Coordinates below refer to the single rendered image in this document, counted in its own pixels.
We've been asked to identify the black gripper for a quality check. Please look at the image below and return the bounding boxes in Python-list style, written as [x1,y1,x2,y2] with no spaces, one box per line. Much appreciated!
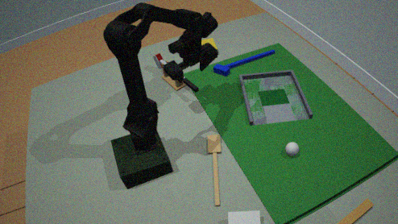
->
[164,43,218,83]

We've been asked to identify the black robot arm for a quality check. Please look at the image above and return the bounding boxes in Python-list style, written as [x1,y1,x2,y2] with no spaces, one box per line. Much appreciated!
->
[103,3,218,155]

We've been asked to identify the grey ball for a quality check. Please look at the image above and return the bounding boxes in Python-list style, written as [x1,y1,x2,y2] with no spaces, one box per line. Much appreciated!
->
[285,142,299,156]

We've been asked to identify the tan flat bar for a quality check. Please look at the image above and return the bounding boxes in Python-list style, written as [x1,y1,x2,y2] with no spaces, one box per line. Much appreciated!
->
[337,199,374,224]

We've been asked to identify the red putter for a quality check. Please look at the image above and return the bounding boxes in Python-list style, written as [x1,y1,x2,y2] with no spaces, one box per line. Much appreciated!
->
[153,54,199,92]

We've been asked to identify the yellow flat block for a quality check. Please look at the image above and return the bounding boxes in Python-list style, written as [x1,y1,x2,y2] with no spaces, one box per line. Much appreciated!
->
[201,38,218,50]

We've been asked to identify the green flat mat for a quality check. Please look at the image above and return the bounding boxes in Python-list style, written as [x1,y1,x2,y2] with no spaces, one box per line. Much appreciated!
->
[183,43,396,224]

